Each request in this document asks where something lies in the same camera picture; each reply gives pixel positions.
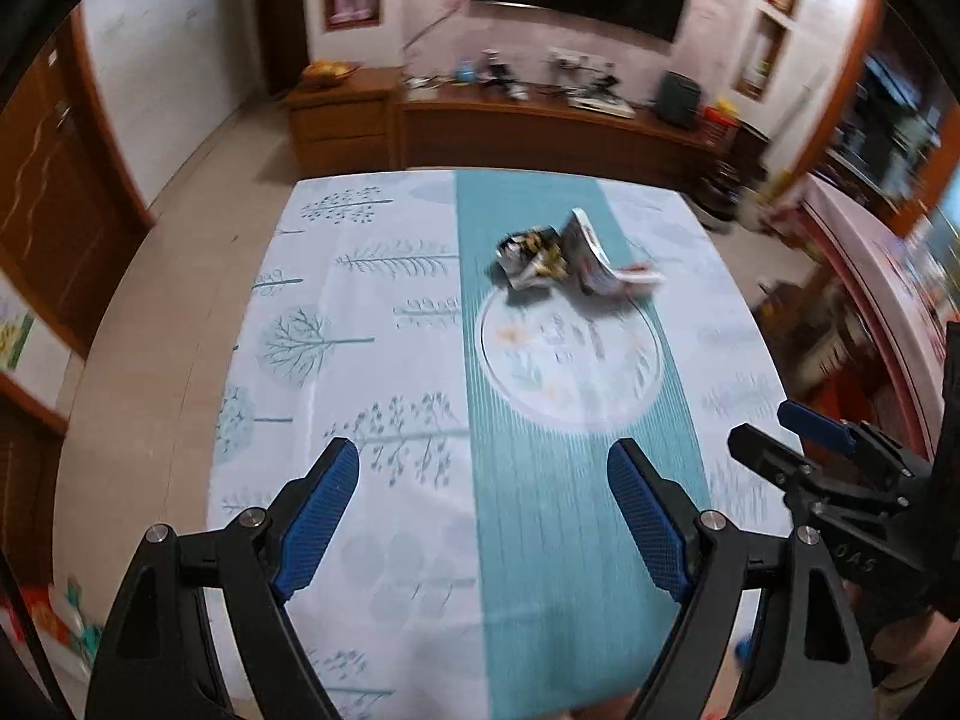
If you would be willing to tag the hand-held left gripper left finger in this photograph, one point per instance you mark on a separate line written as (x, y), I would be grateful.
(319, 517)

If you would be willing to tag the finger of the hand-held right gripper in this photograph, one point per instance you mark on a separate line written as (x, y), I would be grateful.
(814, 424)
(780, 461)

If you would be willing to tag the small wooden drawer cabinet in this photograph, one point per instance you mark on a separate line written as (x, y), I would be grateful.
(341, 120)

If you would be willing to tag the dark toaster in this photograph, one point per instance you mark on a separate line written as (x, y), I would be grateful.
(679, 99)

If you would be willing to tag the tree print tablecloth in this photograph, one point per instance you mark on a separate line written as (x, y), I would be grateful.
(420, 360)

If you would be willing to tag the white plastic bottle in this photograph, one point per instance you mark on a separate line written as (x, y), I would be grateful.
(67, 630)

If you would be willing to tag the dark foil wrapper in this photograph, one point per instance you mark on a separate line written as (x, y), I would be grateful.
(532, 259)

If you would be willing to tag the long wooden television cabinet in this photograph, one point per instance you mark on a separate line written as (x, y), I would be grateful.
(525, 135)

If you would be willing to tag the red printed packet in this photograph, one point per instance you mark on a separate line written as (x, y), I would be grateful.
(34, 619)

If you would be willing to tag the fruit bowl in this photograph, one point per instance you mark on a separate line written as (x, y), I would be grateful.
(330, 73)

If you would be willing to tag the teal plastic toy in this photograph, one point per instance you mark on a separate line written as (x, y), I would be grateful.
(86, 634)

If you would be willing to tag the black stacked pot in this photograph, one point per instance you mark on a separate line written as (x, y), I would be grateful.
(718, 199)

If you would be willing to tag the small blue kettle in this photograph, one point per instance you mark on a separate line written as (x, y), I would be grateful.
(466, 73)

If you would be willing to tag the colourful wall poster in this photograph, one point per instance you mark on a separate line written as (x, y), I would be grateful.
(15, 330)

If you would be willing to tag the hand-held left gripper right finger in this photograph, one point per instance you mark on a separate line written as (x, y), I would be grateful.
(649, 525)

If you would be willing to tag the wooden framed wall shelf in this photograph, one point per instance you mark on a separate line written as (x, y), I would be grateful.
(759, 56)

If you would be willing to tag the red yellow gift box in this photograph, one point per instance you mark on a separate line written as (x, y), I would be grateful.
(720, 124)

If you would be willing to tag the white blue milk carton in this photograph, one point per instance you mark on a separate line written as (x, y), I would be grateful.
(592, 255)

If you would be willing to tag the white set-top device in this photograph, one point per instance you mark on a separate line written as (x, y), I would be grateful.
(600, 105)

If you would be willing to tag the brown wooden door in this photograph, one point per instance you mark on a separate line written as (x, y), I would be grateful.
(60, 210)

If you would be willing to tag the pink covered counter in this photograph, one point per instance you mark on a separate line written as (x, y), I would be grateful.
(870, 255)

